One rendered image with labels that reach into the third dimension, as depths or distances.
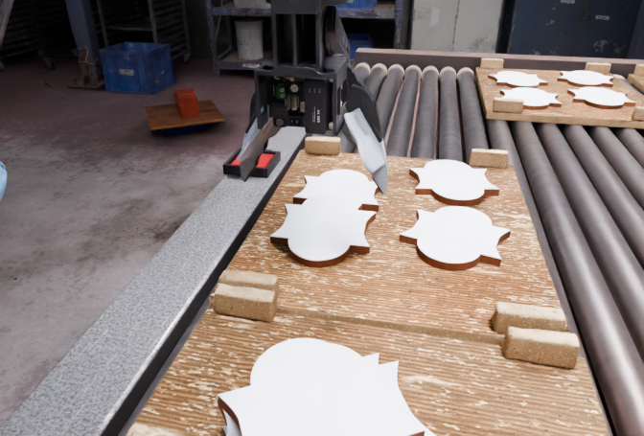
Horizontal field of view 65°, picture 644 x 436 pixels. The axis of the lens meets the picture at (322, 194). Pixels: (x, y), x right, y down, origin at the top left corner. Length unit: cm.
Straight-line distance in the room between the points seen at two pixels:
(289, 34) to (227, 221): 33
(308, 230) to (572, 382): 31
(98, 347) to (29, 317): 168
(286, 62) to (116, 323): 31
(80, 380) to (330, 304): 24
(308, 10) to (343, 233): 28
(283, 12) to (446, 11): 471
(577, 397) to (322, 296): 24
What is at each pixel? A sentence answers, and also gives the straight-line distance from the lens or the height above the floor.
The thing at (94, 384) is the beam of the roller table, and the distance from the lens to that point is 51.
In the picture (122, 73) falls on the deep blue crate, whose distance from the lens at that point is 492.
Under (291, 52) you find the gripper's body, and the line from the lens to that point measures 45.
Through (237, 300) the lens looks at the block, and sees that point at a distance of 50.
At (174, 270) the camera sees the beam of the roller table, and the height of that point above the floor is 91.
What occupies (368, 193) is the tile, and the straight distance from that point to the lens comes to 70.
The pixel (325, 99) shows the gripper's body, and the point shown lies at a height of 114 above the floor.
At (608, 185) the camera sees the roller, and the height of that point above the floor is 92.
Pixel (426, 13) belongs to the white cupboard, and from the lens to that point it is 511.
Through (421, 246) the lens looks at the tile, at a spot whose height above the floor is 95.
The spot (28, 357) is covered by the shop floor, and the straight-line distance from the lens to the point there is 205.
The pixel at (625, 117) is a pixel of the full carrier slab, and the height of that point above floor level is 94.
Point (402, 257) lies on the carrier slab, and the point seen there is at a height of 94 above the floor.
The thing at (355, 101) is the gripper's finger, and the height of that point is 112.
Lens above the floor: 127
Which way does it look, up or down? 27 degrees down
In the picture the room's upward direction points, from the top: straight up
